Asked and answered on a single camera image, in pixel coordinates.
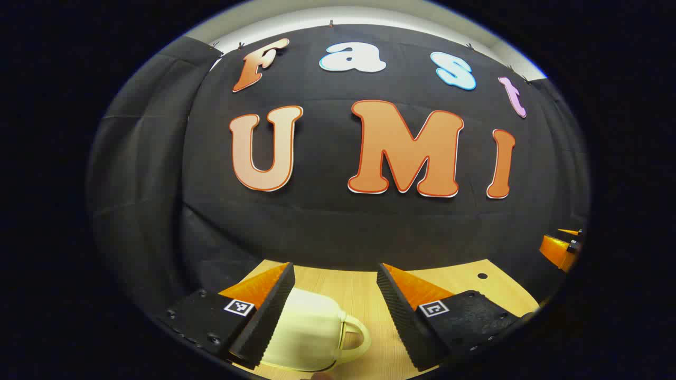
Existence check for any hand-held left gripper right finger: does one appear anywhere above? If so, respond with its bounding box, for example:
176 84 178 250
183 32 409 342
376 263 534 373

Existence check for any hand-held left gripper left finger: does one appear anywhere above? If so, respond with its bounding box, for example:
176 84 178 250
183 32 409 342
158 262 296 370

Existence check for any black backdrop cloth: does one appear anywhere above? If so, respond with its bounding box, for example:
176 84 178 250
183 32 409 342
87 24 589 317

